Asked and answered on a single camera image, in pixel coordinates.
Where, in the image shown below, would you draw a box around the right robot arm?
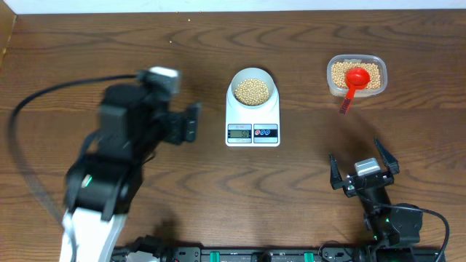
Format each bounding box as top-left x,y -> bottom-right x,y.
329,139 -> 422,261

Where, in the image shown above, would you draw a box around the pile of soybeans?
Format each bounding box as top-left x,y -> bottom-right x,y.
331,62 -> 382,90

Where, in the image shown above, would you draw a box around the clear plastic container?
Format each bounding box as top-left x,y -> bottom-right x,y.
326,55 -> 388,98

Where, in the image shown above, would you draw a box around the red plastic measuring scoop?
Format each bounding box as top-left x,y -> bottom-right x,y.
339,68 -> 371,114

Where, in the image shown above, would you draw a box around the light grey bowl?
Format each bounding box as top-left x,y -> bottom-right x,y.
231,68 -> 275,106

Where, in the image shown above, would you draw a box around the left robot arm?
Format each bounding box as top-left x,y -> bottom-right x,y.
60,84 -> 201,261

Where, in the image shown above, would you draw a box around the soybeans in grey bowl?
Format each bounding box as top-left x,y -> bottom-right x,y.
234,79 -> 270,106

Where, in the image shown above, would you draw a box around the white digital kitchen scale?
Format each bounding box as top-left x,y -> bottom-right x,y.
225,84 -> 281,147

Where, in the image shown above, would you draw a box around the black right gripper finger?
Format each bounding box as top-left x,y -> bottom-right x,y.
329,153 -> 344,190
374,138 -> 400,175

